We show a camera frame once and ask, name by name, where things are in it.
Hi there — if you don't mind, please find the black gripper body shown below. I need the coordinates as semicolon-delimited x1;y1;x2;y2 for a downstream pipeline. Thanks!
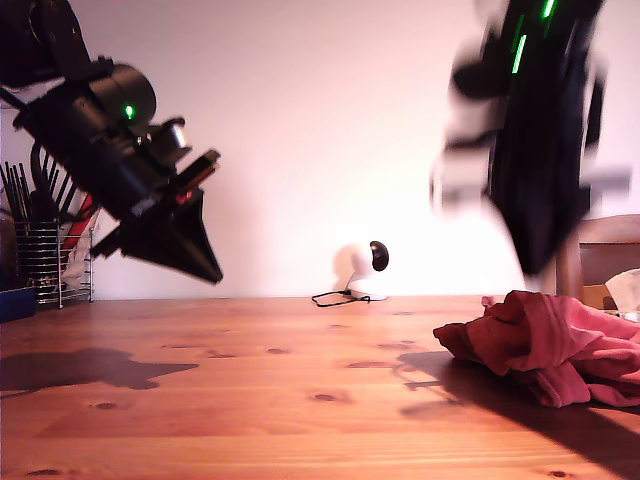
89;144;222;260

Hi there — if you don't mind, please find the red underwear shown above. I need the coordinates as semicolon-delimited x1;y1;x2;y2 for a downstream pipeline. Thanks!
432;289;640;409

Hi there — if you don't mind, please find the red chopstick packet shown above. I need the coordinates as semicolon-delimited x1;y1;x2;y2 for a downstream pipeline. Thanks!
62;194;99;251

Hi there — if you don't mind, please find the wooden chair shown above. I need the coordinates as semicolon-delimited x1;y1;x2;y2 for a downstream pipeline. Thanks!
553;214;640;301

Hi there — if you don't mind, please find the brown cardboard box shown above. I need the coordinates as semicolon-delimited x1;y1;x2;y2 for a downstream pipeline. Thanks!
580;284;619;311

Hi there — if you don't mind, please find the white tissue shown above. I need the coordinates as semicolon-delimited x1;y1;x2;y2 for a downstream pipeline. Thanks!
603;268;640;314

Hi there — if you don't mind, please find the white plastic packet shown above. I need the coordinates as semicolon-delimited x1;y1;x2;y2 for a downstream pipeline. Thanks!
59;234;94;291

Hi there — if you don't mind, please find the patterned tissue box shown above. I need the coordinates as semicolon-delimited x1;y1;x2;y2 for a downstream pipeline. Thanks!
597;308;640;324

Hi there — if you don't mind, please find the brown container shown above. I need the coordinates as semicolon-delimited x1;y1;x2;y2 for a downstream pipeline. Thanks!
0;222;15;292

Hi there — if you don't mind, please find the dark blue box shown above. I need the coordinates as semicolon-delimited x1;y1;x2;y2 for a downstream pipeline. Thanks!
0;288;37;324

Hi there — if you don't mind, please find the metal wire utensil holder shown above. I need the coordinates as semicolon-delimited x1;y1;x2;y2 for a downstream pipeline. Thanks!
12;222;95;310

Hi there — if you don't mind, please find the white round security camera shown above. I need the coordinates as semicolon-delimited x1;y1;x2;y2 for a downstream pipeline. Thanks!
333;239;392;303

